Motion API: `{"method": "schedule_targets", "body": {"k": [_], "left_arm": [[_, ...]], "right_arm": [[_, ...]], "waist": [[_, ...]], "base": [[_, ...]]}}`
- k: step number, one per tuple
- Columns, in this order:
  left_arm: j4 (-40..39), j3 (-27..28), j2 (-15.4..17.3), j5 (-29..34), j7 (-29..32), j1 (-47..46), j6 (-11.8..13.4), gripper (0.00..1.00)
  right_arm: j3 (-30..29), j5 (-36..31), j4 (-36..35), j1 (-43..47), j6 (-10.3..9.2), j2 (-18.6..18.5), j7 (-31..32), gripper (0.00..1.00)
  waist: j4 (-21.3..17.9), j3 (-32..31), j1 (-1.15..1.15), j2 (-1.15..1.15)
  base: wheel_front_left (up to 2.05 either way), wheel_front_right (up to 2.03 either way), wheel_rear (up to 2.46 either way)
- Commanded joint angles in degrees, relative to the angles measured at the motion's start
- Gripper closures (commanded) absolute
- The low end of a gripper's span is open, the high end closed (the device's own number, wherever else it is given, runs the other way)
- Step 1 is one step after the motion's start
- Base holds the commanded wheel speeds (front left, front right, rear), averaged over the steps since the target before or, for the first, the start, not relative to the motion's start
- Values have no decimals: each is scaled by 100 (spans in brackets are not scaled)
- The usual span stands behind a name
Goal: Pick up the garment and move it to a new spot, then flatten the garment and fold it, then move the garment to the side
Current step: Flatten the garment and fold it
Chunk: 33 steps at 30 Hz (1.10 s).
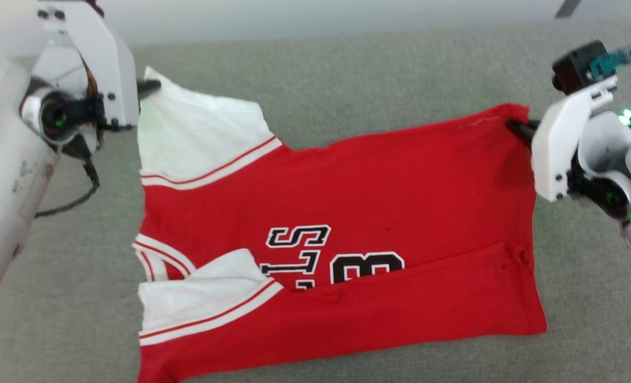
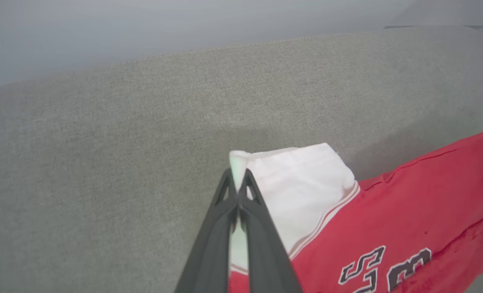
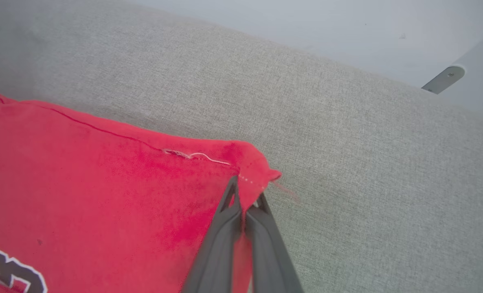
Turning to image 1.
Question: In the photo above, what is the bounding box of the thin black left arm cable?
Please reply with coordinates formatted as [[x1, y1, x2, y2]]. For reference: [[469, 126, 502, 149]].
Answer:
[[35, 159, 101, 219]]

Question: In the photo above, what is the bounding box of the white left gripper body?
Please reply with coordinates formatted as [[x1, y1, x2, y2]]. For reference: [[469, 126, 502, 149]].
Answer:
[[20, 0, 141, 160]]

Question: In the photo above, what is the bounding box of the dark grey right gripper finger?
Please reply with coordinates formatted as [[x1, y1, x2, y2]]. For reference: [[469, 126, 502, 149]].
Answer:
[[506, 118, 541, 148]]

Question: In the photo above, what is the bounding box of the red and white jersey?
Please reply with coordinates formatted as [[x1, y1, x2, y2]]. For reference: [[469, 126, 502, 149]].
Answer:
[[132, 66, 548, 383]]

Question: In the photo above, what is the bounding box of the dark grey metal bar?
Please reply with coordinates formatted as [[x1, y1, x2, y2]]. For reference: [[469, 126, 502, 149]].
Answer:
[[554, 0, 583, 19]]

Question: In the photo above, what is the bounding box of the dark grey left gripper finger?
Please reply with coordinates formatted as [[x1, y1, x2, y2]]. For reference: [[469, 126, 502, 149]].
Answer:
[[137, 79, 162, 100]]

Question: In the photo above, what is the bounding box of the grey fabric sofa seat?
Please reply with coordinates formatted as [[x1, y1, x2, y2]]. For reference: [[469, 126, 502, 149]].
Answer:
[[0, 19, 631, 383]]

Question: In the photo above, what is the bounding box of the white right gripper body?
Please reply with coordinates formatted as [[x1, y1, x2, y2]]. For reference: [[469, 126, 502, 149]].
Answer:
[[530, 77, 631, 219]]

